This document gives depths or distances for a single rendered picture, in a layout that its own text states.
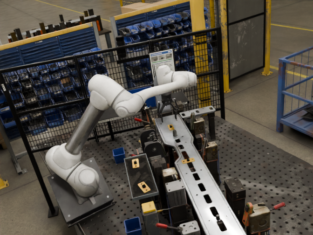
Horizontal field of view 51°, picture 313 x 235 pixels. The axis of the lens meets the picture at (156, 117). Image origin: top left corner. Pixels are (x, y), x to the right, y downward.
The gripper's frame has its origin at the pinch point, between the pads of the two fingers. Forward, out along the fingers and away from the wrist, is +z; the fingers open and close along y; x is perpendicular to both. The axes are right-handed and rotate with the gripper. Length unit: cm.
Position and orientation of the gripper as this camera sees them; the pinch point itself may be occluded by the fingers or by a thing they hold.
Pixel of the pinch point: (168, 117)
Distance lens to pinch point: 251.8
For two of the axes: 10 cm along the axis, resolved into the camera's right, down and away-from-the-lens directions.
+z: 1.2, 8.8, 4.6
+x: -2.1, -4.3, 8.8
